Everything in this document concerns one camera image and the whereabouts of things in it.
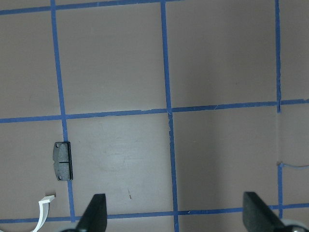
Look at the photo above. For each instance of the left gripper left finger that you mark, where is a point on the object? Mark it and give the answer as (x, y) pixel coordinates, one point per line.
(94, 218)

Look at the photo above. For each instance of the white curved plastic piece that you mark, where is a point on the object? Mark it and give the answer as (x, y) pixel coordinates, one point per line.
(44, 211)

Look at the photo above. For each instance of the black brake pad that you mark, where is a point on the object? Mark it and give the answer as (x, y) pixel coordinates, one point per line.
(62, 161)

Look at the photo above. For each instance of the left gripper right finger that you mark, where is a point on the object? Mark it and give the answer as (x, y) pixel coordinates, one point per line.
(258, 217)

